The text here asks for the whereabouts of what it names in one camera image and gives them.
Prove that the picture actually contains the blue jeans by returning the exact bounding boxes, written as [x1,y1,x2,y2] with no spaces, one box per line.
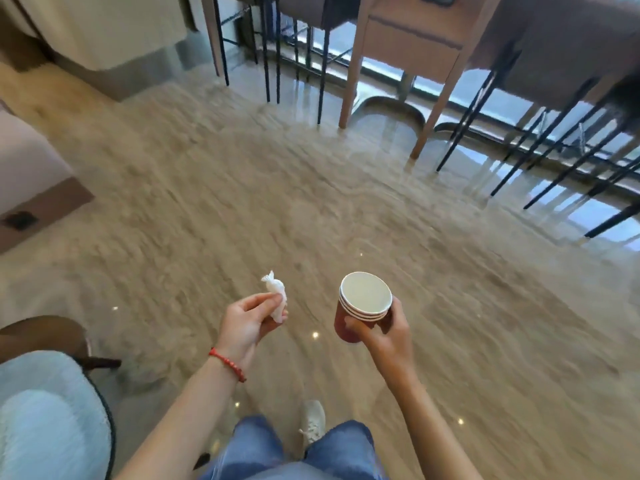
[199,415,387,480]

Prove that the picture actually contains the red bead bracelet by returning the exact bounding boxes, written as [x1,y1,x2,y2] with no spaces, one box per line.
[208,347,248,384]

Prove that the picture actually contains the white tissue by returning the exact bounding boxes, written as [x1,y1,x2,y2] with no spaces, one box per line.
[261,270,289,324]

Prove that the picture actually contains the person's right forearm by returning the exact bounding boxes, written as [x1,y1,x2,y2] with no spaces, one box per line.
[381,366,483,480]

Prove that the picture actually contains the person's left forearm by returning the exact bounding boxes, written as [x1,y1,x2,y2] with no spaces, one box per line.
[114,351,247,480]

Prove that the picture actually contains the beige bench with brown base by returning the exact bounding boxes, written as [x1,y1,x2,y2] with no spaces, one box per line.
[0,101,96,255]

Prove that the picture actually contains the light wooden desk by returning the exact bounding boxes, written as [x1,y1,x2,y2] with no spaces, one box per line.
[200,0,506,160]

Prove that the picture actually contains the person's left hand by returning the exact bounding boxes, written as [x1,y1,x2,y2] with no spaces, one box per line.
[215,293,289,370]

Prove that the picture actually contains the red paper cup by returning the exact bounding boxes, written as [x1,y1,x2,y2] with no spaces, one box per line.
[333,301,393,344]
[338,294,392,319]
[340,272,394,313]

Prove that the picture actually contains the white sneaker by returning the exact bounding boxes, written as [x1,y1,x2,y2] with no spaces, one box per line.
[299,400,327,446]

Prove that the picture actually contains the fluffy pale blue chair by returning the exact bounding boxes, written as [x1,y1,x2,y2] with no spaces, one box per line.
[0,351,117,480]

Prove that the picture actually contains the person's right hand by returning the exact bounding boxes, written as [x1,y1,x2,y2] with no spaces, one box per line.
[344,296,417,381]

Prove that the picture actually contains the brown chair with black legs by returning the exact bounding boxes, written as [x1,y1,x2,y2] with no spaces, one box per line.
[212,0,362,126]
[582,70,640,240]
[435,0,640,211]

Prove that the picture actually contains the chrome curved floor base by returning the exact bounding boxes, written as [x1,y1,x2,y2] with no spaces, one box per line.
[349,72,427,143]

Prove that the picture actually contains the dark brown wooden stool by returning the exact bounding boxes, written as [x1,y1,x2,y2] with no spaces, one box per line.
[0,315,123,372]

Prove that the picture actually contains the black socket plate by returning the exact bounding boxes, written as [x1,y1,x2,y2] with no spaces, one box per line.
[1,211,39,232]

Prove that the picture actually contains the beige upholstered bed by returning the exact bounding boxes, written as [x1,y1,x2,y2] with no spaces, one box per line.
[0,0,217,103]

